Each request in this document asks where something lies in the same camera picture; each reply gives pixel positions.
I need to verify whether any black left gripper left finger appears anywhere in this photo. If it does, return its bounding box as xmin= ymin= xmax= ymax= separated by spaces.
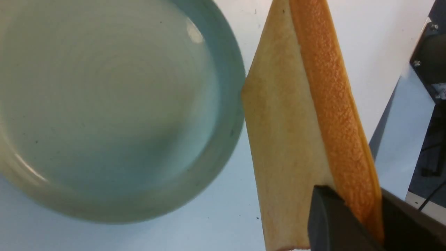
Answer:
xmin=307 ymin=185 xmax=384 ymax=251

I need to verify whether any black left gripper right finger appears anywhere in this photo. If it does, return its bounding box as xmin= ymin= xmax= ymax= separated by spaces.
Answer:
xmin=381 ymin=189 xmax=446 ymax=251

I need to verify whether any toasted bread slice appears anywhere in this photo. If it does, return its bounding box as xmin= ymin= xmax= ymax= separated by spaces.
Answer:
xmin=241 ymin=0 xmax=385 ymax=251

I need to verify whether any light green round plate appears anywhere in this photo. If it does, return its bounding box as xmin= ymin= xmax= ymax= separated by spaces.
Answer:
xmin=0 ymin=0 xmax=245 ymax=223

